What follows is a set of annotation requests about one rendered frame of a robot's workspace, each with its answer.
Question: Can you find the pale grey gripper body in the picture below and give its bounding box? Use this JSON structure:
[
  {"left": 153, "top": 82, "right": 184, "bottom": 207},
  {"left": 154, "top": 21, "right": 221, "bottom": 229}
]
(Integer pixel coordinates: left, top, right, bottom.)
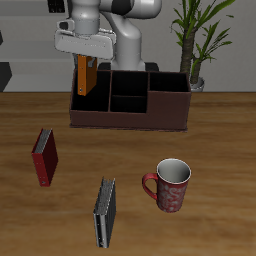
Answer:
[{"left": 54, "top": 27, "right": 117, "bottom": 62}]

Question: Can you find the orange book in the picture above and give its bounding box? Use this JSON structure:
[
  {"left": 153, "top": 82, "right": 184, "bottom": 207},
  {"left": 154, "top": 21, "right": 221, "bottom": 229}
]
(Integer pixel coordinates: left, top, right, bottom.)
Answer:
[{"left": 76, "top": 54, "right": 98, "bottom": 97}]

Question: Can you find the dark brown desk caddy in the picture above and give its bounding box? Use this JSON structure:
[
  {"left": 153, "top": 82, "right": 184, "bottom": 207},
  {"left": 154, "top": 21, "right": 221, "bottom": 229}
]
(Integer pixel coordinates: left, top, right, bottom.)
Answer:
[{"left": 68, "top": 68, "right": 193, "bottom": 132}]

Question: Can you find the red book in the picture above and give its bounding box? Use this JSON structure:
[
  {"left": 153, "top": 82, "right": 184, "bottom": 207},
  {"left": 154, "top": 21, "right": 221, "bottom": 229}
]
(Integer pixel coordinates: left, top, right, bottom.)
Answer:
[{"left": 31, "top": 128, "right": 59, "bottom": 188}]

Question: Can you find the red patterned mug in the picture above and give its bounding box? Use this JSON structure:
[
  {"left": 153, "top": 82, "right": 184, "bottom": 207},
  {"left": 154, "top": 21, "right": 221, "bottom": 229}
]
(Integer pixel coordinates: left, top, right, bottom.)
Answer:
[{"left": 141, "top": 158, "right": 192, "bottom": 214}]

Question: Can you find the black book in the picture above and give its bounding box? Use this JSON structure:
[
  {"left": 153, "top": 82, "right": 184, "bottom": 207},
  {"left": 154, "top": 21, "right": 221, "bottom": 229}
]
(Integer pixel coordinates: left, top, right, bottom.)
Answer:
[{"left": 92, "top": 177, "right": 117, "bottom": 249}]

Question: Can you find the green pot plant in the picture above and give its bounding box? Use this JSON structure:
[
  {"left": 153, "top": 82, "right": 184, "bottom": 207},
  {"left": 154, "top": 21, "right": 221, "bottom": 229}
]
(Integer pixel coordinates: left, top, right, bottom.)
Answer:
[{"left": 170, "top": 0, "right": 237, "bottom": 93}]

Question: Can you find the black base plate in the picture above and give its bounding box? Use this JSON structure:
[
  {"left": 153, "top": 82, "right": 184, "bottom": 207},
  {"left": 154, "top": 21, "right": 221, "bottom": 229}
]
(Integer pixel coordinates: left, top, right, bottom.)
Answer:
[{"left": 97, "top": 61, "right": 160, "bottom": 72}]

